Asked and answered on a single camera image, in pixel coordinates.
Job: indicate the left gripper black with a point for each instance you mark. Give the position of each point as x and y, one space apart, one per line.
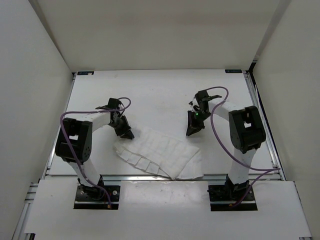
126 131

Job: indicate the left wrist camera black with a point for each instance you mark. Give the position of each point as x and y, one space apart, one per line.
113 105

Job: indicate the front aluminium rail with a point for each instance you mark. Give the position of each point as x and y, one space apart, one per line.
210 177

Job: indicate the white pleated skirt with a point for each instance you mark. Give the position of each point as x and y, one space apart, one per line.
158 154

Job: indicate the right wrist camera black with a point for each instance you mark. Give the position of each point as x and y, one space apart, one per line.
203 96

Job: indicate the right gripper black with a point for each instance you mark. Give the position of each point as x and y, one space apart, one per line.
193 127

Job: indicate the white front cover board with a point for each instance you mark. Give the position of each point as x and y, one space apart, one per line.
177 210

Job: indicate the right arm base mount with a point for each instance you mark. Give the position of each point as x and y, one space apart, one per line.
232 197

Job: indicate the left blue corner label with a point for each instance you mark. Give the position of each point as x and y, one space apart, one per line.
85 73

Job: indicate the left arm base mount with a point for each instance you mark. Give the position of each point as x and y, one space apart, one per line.
92 198

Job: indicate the left aluminium frame rail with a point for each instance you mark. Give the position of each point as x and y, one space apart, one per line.
19 232

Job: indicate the right blue corner label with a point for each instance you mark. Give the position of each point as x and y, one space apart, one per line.
233 71

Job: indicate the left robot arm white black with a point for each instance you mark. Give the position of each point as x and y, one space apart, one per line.
75 138

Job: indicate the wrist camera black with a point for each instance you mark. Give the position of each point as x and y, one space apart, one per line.
113 105
203 96

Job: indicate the blue corner label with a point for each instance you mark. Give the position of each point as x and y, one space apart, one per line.
85 73
233 71

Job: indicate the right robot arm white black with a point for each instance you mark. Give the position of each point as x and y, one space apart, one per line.
246 134

